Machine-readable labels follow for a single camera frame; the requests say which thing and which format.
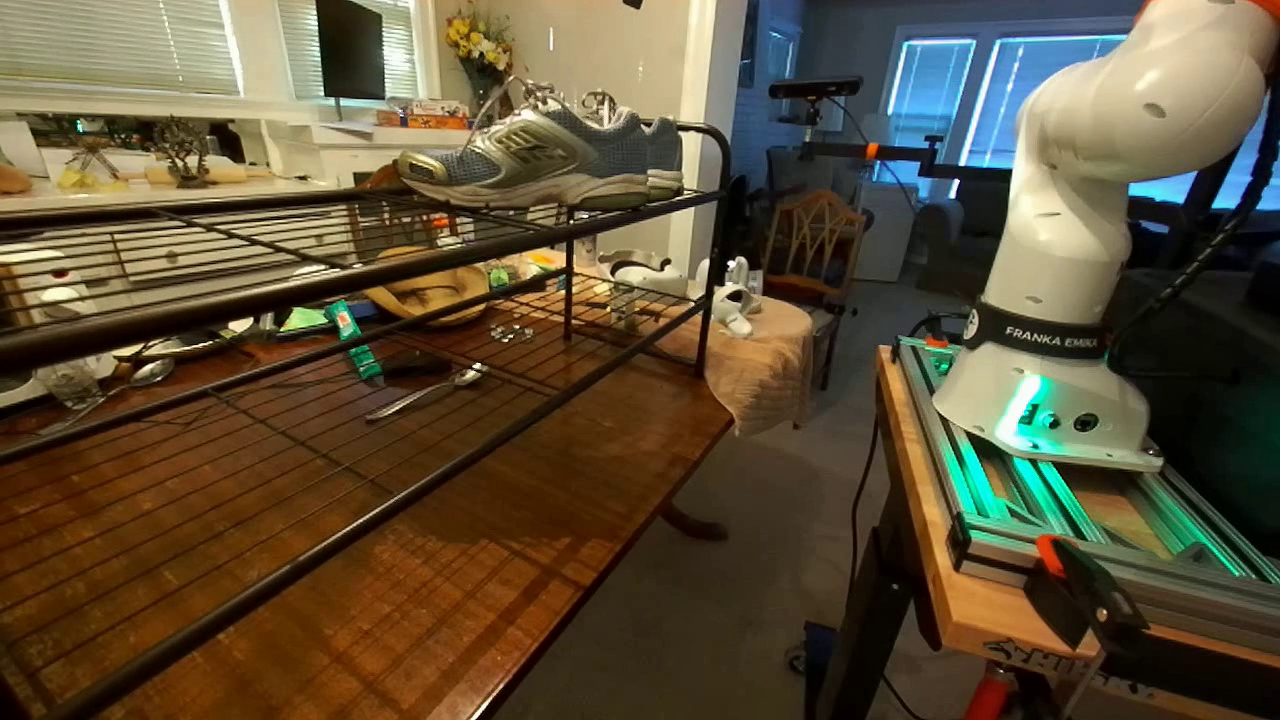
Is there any woven straw hat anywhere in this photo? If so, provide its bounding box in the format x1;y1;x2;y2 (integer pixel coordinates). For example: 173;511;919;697
361;243;563;331

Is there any wooden chair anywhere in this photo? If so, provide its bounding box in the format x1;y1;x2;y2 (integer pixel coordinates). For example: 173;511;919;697
755;183;872;391

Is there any black camera on boom stand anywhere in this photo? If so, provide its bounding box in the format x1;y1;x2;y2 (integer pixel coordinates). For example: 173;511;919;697
765;74;966;176

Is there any black orange clamp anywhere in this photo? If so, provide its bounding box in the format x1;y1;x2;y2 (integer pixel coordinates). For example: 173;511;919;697
1017;533;1152;651

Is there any black wire shoe rack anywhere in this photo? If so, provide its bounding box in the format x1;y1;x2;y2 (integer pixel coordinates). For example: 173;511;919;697
0;115;734;720

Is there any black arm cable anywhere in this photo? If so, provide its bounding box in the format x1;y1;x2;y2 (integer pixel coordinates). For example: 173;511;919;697
1141;74;1280;326

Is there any metal spoon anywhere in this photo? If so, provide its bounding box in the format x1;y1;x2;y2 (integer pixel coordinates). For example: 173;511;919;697
365;359;495;428

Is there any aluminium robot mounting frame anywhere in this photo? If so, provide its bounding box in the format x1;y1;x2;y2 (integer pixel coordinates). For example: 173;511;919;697
890;331;1280;657

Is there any bright glass window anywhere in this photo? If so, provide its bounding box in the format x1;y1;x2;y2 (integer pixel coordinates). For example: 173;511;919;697
875;28;1152;176

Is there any wooden workbench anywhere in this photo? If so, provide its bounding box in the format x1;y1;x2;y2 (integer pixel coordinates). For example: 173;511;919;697
813;340;1111;720

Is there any white cabinet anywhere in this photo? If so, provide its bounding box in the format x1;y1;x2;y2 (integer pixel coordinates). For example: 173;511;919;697
0;83;472;220

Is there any green tube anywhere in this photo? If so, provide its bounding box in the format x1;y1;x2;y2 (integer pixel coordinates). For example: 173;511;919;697
320;297;386;389

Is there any white window blind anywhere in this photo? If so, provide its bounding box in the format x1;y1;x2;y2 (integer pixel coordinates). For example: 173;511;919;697
0;0;247;97

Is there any tan towel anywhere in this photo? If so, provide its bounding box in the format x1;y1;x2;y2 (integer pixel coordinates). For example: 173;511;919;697
635;270;832;438

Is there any black TV monitor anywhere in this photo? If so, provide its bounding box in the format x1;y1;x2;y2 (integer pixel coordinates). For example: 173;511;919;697
310;0;391;103

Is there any dark decor figurine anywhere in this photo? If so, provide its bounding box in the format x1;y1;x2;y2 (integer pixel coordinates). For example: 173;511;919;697
144;115;220;192

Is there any white VR controller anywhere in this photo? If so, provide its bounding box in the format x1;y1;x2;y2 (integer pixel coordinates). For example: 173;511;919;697
713;251;765;340

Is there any white VR headset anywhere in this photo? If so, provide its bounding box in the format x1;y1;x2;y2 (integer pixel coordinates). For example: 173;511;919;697
605;255;713;304

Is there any yellow flower bouquet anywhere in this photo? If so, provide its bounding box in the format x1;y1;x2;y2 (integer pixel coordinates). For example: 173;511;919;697
445;6;520;115

